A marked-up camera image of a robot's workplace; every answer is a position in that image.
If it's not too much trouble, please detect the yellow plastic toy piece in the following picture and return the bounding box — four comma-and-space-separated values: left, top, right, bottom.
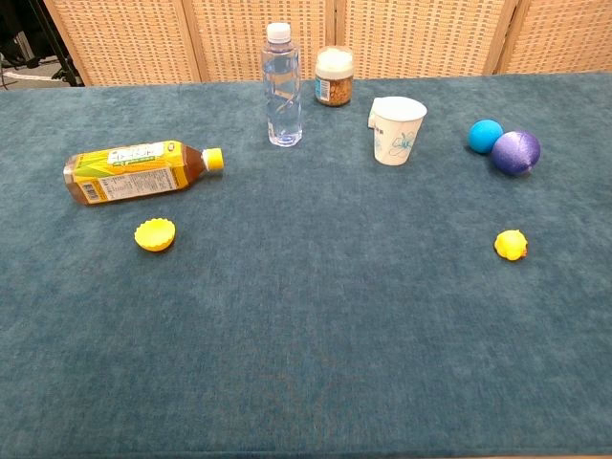
493, 229, 530, 262

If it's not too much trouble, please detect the white paper cup blue print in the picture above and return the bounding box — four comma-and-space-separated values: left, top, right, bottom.
372, 96, 427, 166

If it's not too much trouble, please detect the teal table cloth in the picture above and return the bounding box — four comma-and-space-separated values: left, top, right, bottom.
0, 71, 612, 459

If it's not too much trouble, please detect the clear plastic water bottle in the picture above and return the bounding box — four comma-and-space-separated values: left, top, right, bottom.
260, 22, 303, 148

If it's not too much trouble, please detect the glass jar white lid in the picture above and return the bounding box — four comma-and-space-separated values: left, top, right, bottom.
314, 45, 355, 108

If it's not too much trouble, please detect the yellow round lid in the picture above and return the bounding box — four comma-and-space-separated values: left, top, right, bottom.
134, 218, 177, 252

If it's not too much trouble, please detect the tea bottle yellow label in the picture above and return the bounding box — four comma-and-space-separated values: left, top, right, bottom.
63, 140, 226, 207

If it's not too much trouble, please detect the light blue ball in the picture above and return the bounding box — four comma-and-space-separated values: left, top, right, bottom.
467, 119, 505, 155

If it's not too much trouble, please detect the purple ball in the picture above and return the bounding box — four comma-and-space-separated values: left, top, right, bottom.
491, 130, 542, 177

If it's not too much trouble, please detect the wicker folding screen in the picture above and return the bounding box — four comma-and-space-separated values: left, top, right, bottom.
42, 0, 612, 88

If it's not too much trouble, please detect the black tripod stand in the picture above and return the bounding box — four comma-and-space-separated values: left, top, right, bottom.
18, 0, 85, 88

